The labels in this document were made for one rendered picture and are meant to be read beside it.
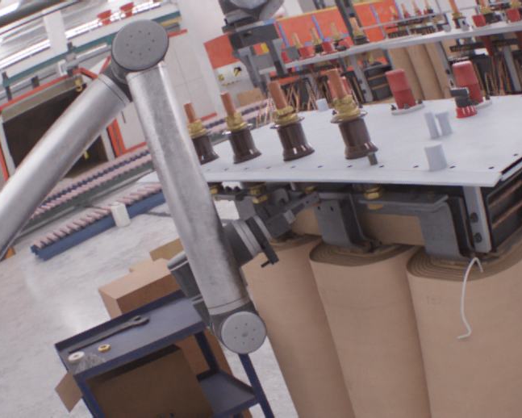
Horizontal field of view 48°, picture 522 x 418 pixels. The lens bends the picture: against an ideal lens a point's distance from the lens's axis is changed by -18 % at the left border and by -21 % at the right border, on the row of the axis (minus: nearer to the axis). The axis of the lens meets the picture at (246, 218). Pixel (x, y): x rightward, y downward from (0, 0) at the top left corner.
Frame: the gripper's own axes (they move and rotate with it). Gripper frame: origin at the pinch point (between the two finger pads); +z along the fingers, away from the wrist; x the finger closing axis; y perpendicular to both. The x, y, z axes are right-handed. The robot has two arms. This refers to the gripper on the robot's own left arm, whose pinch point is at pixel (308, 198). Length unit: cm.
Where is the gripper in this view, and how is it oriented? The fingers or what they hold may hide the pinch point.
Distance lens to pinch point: 180.6
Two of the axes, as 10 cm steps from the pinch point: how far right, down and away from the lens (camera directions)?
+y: -5.1, -8.3, -2.3
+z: 8.4, -5.3, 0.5
